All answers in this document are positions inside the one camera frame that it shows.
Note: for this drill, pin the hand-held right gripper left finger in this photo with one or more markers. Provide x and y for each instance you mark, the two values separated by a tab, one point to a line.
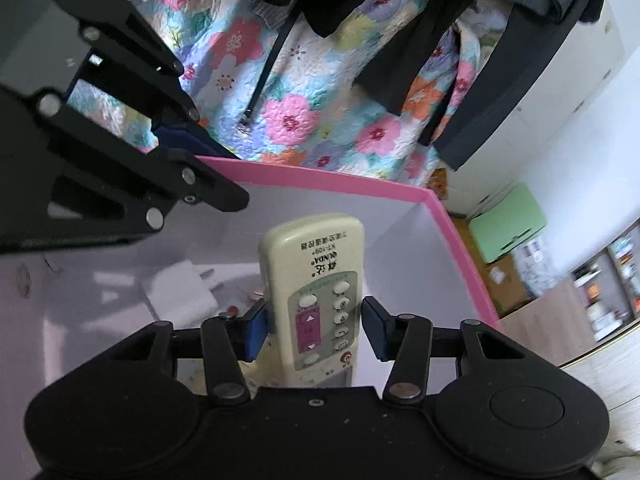
255	332

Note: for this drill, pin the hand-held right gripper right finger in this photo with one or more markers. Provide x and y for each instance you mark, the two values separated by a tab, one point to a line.
376	332

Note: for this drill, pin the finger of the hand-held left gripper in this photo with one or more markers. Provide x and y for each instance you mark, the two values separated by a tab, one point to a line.
187	140
215	185

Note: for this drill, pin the white charger adapter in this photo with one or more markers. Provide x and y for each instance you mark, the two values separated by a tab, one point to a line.
177	292

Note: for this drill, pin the cream air conditioner remote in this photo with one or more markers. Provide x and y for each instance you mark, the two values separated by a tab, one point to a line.
310	260

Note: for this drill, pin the pink cardboard box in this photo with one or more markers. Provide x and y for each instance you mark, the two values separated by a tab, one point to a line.
400	240

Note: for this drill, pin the floral quilt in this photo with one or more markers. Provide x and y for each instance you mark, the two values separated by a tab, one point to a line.
300	115

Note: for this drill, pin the blue white cartons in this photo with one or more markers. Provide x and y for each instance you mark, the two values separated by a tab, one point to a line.
532	270

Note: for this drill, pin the green folding chair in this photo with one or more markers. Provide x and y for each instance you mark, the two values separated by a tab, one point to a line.
505	222

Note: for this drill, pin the wooden bookshelf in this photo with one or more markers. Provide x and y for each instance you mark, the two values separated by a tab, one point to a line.
545	310

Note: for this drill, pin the black garment with frayed cuff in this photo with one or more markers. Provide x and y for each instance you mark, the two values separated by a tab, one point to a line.
395	60

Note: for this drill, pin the dark grey shirt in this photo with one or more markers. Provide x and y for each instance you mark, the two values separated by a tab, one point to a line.
500	85

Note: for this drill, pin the white wardrobe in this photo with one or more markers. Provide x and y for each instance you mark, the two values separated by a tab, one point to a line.
565	60

